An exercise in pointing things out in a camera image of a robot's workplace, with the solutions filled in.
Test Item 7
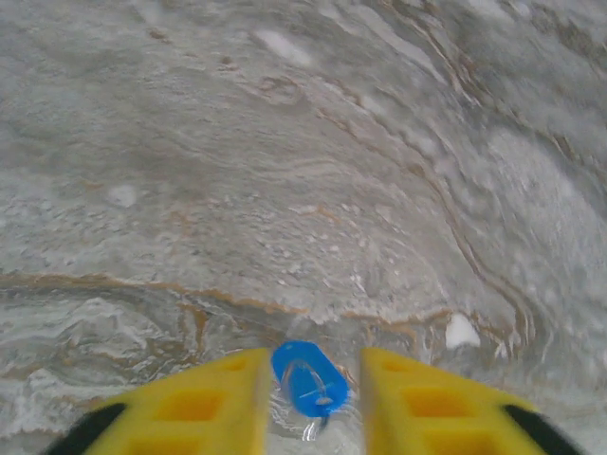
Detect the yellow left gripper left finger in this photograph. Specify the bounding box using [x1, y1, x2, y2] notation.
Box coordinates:
[45, 347, 272, 455]

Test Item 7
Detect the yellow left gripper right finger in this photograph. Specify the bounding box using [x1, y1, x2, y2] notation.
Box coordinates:
[359, 346, 587, 455]

